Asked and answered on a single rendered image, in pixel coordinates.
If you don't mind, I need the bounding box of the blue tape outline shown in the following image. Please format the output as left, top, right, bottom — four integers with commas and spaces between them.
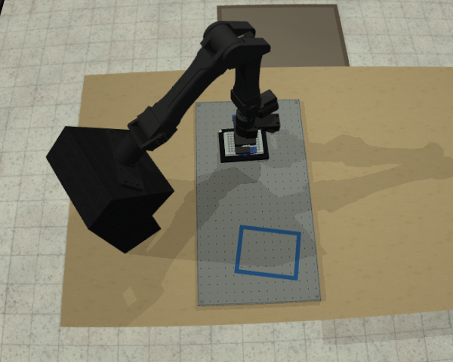
234, 225, 301, 281

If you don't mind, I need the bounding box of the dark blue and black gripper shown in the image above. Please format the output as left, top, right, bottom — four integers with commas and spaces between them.
232, 115, 257, 157

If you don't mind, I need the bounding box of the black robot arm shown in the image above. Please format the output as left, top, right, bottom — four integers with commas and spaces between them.
105, 21, 280, 192

